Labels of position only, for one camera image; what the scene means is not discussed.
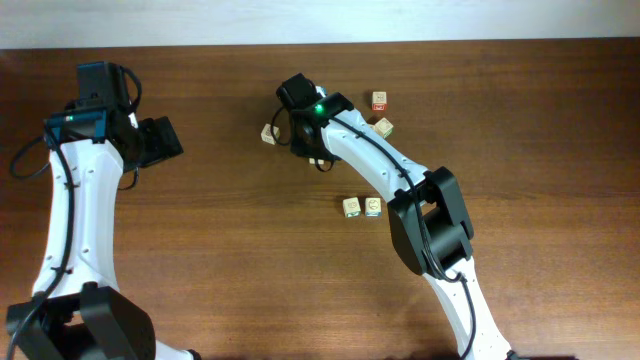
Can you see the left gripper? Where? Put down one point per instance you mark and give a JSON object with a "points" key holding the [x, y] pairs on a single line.
{"points": [[160, 139]]}

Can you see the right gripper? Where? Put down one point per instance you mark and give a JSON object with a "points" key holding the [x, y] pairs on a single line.
{"points": [[293, 93]]}

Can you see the wooden block green front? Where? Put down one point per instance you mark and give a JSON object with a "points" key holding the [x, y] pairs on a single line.
{"points": [[351, 207]]}

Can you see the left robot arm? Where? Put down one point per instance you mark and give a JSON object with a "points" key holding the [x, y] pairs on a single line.
{"points": [[76, 310]]}

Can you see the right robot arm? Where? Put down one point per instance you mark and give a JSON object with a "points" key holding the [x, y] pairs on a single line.
{"points": [[430, 226]]}

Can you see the blue top wooden block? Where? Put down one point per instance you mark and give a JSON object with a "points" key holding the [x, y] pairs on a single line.
{"points": [[321, 91]]}

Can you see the plain wooden block far left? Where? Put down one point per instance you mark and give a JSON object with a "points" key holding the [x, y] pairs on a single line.
{"points": [[270, 134]]}

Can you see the wooden block green edge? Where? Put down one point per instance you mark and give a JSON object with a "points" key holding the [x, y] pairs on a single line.
{"points": [[384, 127]]}

